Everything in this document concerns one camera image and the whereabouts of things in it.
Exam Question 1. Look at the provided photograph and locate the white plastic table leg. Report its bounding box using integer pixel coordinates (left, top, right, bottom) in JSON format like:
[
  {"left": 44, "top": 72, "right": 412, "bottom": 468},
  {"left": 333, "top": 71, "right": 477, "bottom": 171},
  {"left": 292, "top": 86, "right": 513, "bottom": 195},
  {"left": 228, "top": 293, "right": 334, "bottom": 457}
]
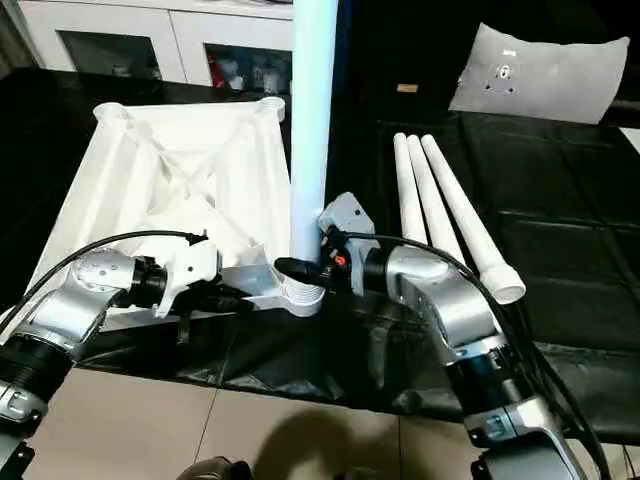
[
  {"left": 419, "top": 133, "right": 526, "bottom": 305},
  {"left": 392, "top": 132, "right": 426, "bottom": 241},
  {"left": 405, "top": 134, "right": 454, "bottom": 249},
  {"left": 282, "top": 0, "right": 342, "bottom": 307}
]

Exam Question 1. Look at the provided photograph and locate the white plastic table top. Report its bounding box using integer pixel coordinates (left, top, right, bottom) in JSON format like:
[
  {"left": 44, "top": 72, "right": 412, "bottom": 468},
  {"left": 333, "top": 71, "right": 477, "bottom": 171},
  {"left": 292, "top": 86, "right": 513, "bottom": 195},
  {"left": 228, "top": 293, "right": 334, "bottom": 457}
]
[{"left": 29, "top": 96, "right": 326, "bottom": 334}]

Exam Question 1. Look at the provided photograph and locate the dark robot foot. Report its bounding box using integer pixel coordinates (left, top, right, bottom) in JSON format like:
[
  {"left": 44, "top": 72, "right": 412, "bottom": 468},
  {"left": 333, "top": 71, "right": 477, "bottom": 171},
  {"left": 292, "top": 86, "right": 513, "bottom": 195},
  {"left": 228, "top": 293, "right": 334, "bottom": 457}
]
[{"left": 187, "top": 457, "right": 251, "bottom": 480}]

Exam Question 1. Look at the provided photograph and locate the black cabinet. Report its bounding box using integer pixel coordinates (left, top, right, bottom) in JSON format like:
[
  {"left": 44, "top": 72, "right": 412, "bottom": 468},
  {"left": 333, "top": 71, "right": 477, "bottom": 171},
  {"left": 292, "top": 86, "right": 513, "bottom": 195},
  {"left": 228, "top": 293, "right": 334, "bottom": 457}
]
[{"left": 339, "top": 0, "right": 481, "bottom": 121}]

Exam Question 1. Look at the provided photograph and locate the white glass-door cabinet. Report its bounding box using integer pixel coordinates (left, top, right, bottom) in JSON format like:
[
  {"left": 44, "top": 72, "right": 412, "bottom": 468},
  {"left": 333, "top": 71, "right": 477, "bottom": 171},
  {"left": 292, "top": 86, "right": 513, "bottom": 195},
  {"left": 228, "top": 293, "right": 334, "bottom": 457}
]
[{"left": 9, "top": 0, "right": 296, "bottom": 96}]

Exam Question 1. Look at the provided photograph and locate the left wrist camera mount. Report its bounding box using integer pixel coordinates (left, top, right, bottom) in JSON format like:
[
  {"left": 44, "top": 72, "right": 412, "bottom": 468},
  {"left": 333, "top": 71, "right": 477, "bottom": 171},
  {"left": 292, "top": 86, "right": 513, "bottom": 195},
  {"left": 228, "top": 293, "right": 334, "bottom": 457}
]
[{"left": 152, "top": 239, "right": 224, "bottom": 319}]

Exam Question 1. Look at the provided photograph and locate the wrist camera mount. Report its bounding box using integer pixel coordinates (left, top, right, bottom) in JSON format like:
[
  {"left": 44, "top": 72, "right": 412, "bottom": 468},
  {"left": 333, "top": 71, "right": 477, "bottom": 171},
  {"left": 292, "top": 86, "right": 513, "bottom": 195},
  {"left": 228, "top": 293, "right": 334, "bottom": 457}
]
[
  {"left": 152, "top": 239, "right": 224, "bottom": 319},
  {"left": 317, "top": 192, "right": 376, "bottom": 296}
]

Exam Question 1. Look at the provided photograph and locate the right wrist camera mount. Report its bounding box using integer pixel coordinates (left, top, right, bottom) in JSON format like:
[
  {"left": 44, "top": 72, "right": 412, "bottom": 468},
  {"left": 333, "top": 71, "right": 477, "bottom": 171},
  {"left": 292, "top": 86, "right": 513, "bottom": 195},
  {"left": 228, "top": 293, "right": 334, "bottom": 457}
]
[{"left": 317, "top": 192, "right": 376, "bottom": 296}]

